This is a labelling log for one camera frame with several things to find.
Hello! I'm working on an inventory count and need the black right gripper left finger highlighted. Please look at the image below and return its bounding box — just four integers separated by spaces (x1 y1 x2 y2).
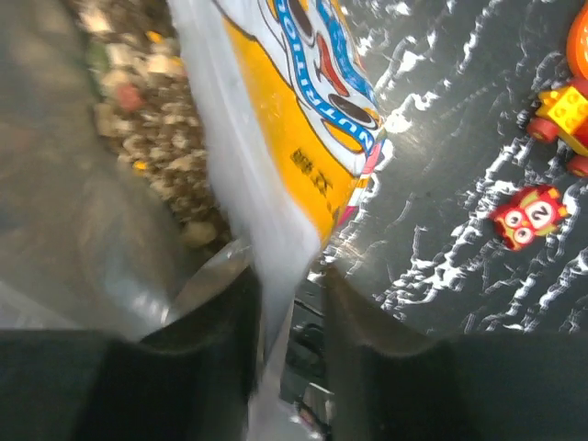
1 270 261 440

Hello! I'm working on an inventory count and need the red toy brick vehicle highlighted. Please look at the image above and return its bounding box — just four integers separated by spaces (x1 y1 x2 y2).
526 77 588 178

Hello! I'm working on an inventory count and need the cat food bag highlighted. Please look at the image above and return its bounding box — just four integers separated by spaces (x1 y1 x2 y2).
0 0 396 441

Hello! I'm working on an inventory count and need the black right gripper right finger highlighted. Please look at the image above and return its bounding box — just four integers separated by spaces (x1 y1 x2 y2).
322 266 587 440

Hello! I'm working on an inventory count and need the red number toy block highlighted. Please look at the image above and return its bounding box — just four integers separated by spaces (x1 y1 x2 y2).
490 185 569 251

